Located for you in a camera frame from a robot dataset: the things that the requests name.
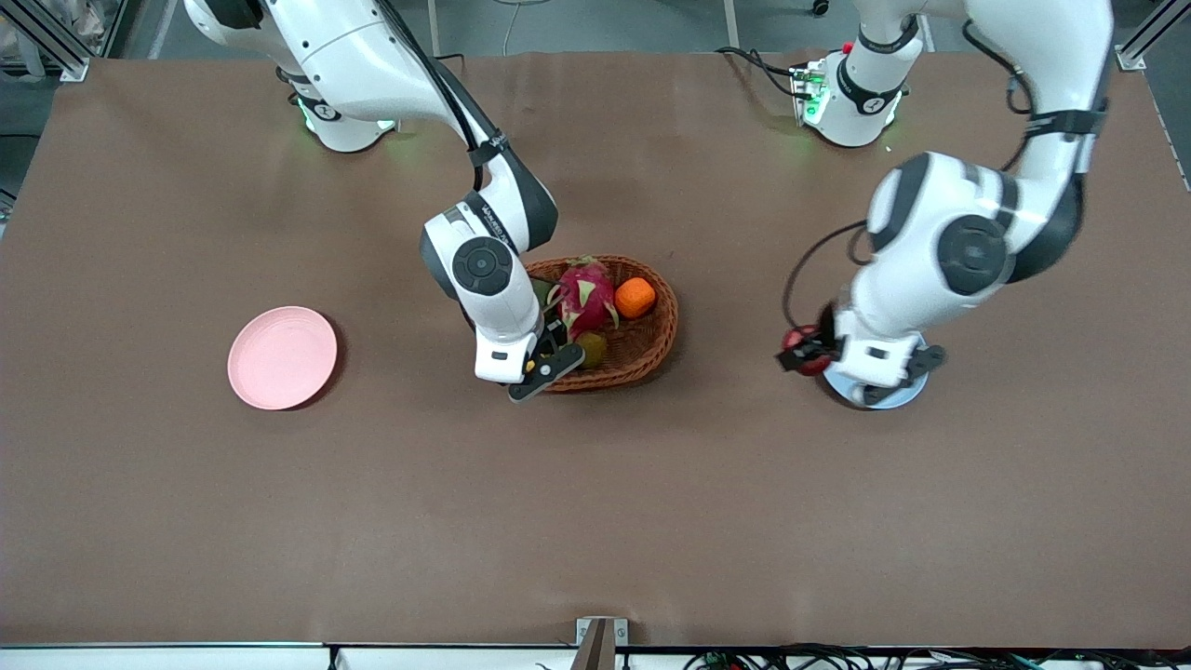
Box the pink plate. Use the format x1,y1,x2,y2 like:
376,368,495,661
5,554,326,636
227,306,339,411

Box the white floor cable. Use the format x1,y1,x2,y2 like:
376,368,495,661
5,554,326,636
491,0,552,57

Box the brown table cover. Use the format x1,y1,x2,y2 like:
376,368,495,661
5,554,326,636
0,51,1191,650

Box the orange fruit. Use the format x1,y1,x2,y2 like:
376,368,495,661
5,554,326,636
614,276,657,320

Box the black cable bundle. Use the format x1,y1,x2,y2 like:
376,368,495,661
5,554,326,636
684,644,1191,670

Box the blue plate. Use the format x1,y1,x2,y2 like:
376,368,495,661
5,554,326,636
823,358,930,410

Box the brown wicker basket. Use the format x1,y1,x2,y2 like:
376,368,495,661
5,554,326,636
521,254,679,393

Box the black base cable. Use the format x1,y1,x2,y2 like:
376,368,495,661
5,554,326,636
715,47,803,100

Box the red apple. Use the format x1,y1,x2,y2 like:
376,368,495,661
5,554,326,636
784,326,838,377

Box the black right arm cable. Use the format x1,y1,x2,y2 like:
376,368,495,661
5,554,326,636
372,0,511,193

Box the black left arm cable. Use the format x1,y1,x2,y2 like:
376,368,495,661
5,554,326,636
782,19,1036,328

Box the aluminium frame profile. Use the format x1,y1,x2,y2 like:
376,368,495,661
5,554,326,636
0,0,90,83
1115,0,1191,72

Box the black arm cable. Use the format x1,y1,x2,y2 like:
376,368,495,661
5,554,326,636
782,19,1036,328
372,0,511,193

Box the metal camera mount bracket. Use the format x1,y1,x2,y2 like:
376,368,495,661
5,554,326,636
575,617,629,670

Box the pink dragon fruit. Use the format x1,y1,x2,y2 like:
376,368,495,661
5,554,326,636
549,256,620,342

